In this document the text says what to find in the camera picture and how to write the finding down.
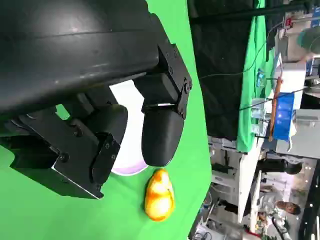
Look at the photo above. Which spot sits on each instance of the white workshop table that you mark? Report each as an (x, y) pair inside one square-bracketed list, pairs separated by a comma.
[(243, 187)]

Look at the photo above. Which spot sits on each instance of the brown wooden stick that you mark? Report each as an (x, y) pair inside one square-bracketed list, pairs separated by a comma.
[(275, 105)]

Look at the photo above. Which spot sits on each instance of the person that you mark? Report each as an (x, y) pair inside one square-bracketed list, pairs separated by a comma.
[(290, 207)]

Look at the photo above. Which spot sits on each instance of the blue plastic bin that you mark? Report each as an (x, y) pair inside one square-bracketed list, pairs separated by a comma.
[(285, 112)]

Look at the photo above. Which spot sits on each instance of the grey machine cabinet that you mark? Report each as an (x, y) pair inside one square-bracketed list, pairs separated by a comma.
[(307, 130)]

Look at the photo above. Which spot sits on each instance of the lilac plate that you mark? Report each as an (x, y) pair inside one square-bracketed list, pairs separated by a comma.
[(135, 125)]

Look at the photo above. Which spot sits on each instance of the hanging green cloth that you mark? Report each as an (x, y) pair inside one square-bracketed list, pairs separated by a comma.
[(247, 100)]

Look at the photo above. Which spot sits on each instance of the black backdrop curtain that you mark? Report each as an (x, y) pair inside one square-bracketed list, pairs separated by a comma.
[(220, 105)]

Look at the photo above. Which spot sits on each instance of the green table cloth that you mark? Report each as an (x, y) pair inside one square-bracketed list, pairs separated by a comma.
[(75, 220)]

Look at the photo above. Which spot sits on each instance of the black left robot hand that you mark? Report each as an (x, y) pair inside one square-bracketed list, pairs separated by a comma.
[(75, 50)]

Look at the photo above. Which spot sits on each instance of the orange white toy bread roll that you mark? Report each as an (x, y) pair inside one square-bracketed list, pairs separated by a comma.
[(160, 197)]

